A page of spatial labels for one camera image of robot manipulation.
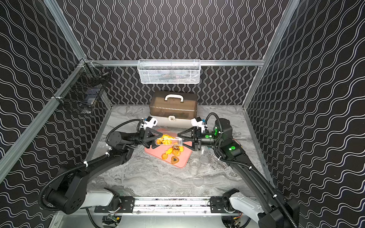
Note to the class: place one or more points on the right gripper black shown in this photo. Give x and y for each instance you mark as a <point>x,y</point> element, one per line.
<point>198,134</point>

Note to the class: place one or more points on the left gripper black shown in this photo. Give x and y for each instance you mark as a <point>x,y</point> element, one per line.
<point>143,136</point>

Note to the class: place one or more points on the clear cookie jar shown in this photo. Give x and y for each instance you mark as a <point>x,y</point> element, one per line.
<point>194,167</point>
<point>169,140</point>

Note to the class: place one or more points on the orange swirl cookie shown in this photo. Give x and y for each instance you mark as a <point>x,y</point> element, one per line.
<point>176,153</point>
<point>164,156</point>

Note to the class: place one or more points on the brown heart cookie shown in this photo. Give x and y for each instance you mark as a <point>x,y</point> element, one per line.
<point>174,160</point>

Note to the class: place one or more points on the clear cookie jar handled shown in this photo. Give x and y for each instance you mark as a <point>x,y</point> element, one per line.
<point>204,160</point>

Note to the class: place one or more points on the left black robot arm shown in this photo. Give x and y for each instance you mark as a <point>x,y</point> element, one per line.
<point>67,191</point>

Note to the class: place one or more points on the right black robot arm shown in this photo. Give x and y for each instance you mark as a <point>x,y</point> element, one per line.
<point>228,151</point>

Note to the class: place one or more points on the pink plastic tray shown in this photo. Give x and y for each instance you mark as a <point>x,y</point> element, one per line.
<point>157,152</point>

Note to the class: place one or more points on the brown white storage box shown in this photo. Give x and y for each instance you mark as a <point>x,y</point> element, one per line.
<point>173,109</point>

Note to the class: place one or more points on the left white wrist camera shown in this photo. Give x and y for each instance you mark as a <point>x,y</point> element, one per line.
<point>149,122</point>

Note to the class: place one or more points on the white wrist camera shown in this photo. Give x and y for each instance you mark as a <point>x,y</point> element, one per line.
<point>199,123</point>
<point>149,122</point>

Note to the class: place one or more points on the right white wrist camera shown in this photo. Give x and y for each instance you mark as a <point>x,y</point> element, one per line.
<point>199,123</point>

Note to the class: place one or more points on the white wire wall basket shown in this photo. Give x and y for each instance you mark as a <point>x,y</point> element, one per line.
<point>169,71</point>

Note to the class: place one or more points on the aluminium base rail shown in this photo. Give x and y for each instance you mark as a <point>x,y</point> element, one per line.
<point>104,202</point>

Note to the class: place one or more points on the black wire wall basket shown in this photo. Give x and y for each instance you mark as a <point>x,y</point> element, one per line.
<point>84,93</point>

